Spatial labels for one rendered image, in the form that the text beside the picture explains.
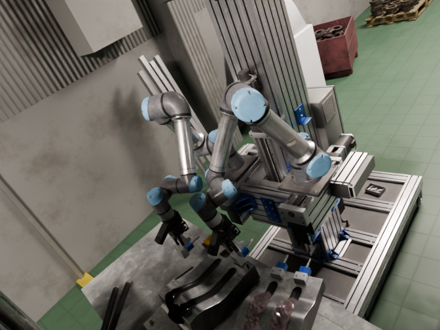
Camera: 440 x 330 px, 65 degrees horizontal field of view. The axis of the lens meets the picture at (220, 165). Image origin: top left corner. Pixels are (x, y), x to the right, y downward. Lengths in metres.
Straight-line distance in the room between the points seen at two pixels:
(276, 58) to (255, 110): 0.50
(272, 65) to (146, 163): 2.47
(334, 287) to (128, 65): 2.78
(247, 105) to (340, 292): 1.40
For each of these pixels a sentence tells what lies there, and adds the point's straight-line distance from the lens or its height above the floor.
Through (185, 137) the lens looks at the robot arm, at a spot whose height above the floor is 1.44.
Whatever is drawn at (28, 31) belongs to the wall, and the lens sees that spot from 3.43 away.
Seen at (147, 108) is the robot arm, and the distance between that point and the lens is 1.68.
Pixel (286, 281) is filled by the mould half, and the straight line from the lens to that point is 1.56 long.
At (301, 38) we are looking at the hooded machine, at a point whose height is 0.92.
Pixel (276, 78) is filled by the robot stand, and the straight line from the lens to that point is 1.70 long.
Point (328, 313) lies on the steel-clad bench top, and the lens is 1.51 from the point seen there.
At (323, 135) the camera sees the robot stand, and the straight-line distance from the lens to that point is 2.05.
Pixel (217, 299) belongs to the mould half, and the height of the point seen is 0.89.
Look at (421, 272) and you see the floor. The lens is 2.61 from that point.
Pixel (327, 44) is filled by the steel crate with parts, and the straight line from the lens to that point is 5.24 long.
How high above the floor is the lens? 2.06
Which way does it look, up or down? 29 degrees down
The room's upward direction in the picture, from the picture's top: 24 degrees counter-clockwise
